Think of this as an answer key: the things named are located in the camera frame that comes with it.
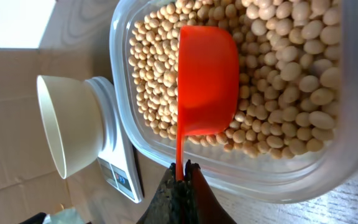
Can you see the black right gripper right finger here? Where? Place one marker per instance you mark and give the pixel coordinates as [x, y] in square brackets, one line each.
[206, 206]

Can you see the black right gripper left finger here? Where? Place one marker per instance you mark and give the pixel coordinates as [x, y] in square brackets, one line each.
[164, 208]

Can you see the red plastic measuring scoop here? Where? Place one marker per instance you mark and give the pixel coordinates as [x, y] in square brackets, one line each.
[208, 84]

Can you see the pile of dried soybeans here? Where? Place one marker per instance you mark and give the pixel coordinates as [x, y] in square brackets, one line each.
[289, 77]

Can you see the white digital kitchen scale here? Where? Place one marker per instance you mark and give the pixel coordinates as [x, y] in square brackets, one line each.
[116, 159]

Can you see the white round bowl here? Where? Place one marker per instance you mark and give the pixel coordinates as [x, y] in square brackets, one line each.
[72, 122]

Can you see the clear plastic food container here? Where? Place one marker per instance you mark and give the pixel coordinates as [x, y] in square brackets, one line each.
[263, 178]

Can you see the brown cardboard box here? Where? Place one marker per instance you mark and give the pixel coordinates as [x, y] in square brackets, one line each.
[29, 181]

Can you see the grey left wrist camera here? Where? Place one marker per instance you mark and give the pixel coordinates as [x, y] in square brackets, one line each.
[66, 216]

